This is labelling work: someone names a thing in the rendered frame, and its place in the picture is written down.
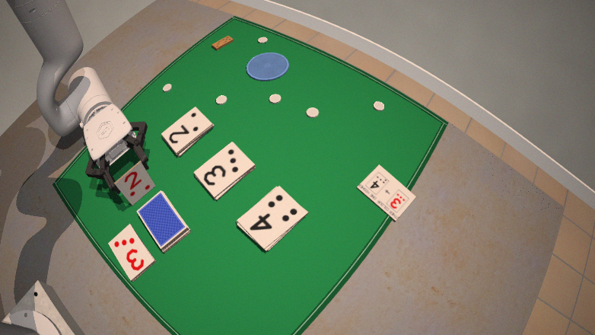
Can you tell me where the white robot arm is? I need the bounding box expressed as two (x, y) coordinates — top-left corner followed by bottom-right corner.
(0, 0), (113, 335)

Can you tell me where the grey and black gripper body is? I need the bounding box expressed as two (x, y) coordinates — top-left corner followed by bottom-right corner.
(84, 104), (136, 168)

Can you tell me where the green card table cloth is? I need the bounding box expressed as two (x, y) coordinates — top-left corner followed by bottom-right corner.
(57, 19), (442, 335)

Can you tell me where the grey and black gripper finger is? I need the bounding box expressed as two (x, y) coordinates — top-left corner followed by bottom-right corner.
(123, 121), (149, 170)
(85, 155), (120, 194)

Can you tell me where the blue round coaster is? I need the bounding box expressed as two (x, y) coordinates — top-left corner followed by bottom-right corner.
(247, 53), (289, 81)

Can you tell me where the brown rectangular block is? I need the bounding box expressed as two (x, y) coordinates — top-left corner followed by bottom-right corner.
(212, 36), (234, 50)

